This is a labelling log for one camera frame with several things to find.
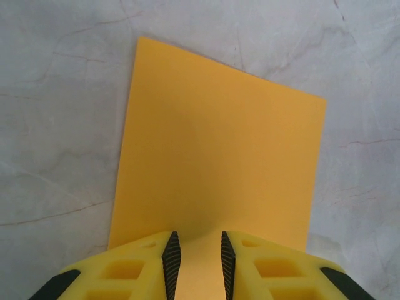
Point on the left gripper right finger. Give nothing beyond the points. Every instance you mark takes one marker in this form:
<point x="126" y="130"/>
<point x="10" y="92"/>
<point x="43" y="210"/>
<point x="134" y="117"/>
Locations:
<point x="281" y="275"/>

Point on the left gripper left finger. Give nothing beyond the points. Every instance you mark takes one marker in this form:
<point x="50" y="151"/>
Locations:
<point x="125" y="275"/>

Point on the orange cloth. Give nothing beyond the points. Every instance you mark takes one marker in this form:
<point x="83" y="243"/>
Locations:
<point x="218" y="140"/>

